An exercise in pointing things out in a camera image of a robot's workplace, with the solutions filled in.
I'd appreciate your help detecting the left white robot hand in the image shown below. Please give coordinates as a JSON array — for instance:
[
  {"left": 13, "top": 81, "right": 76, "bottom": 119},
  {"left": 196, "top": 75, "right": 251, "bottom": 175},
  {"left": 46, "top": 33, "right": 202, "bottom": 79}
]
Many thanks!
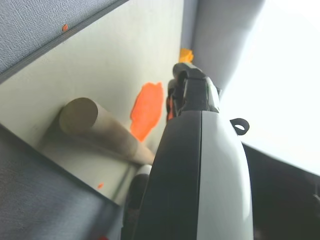
[{"left": 121, "top": 62, "right": 255, "bottom": 240}]

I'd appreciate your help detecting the wooden rolling pin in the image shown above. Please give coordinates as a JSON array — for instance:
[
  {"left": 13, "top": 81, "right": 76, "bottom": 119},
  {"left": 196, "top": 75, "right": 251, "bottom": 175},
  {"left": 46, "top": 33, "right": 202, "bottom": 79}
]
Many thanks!
[{"left": 58, "top": 97, "right": 156, "bottom": 166}]

